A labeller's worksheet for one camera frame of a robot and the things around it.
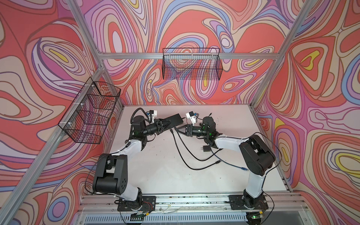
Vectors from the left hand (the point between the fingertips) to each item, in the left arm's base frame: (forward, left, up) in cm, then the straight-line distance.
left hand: (172, 123), depth 80 cm
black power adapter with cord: (-8, -19, +7) cm, 22 cm away
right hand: (-3, -3, -4) cm, 6 cm away
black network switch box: (+2, +1, 0) cm, 2 cm away
